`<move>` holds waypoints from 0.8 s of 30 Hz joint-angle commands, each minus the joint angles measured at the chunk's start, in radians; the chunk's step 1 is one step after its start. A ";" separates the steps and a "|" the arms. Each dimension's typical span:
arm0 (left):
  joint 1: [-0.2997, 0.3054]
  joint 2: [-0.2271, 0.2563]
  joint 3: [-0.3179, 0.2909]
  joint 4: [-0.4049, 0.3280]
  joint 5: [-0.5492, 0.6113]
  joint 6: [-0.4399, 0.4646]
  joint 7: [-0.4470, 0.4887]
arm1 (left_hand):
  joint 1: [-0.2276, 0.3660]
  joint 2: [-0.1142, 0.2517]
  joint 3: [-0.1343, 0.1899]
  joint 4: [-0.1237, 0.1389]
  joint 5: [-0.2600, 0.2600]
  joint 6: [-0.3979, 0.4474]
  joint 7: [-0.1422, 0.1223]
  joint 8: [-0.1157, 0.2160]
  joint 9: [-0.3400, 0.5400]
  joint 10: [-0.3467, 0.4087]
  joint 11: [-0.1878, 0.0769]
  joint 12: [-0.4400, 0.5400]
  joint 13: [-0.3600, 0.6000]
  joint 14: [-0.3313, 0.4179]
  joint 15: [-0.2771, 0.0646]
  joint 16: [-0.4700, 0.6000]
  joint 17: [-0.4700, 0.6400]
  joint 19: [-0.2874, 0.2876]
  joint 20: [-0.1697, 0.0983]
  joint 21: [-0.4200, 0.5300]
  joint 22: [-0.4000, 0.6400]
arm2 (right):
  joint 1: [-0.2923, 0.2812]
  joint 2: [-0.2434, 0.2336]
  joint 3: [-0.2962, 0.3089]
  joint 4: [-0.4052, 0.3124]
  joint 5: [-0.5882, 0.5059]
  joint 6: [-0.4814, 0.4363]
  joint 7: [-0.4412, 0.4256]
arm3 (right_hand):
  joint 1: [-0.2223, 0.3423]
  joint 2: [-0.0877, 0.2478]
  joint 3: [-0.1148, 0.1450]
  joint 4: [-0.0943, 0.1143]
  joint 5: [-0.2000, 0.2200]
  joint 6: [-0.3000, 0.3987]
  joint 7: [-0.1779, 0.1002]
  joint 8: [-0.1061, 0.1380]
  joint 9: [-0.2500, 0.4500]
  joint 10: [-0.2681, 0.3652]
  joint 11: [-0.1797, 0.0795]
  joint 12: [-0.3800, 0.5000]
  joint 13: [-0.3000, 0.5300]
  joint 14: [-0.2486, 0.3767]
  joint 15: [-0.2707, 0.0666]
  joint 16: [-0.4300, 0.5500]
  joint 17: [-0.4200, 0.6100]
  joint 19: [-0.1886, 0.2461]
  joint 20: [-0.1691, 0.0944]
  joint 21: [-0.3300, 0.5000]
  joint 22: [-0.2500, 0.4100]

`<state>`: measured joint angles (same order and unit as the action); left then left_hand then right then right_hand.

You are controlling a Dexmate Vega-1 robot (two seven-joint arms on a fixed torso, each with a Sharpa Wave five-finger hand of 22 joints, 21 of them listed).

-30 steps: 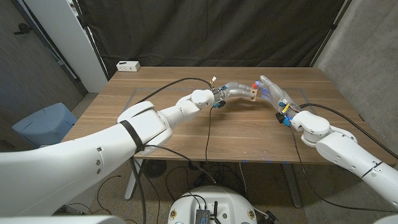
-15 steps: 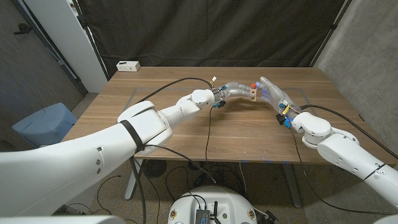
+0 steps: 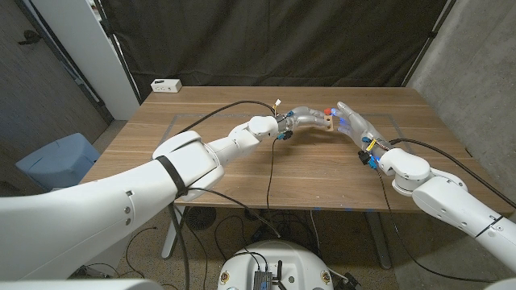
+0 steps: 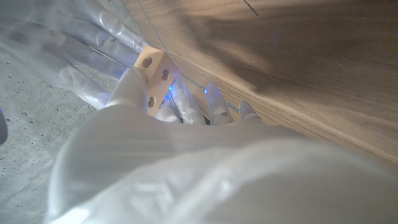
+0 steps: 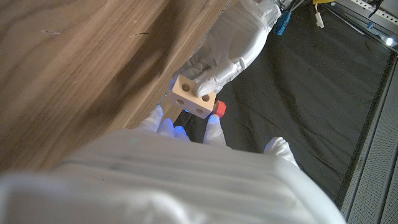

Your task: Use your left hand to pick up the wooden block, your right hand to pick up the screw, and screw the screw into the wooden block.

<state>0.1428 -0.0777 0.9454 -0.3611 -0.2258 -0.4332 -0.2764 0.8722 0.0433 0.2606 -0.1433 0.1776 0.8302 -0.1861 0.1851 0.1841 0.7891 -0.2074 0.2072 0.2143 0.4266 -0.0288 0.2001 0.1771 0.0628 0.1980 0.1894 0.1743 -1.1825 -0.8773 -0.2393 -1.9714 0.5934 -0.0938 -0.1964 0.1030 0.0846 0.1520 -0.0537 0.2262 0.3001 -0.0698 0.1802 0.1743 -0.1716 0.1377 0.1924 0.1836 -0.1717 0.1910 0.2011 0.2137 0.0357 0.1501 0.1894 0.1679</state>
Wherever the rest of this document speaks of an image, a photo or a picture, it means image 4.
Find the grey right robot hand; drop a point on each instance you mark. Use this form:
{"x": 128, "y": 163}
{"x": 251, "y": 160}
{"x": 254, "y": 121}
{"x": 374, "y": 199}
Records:
{"x": 62, "y": 46}

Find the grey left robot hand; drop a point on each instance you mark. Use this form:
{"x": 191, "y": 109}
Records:
{"x": 186, "y": 174}

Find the small wooden block with holes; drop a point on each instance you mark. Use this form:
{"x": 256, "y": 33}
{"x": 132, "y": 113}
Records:
{"x": 155, "y": 74}

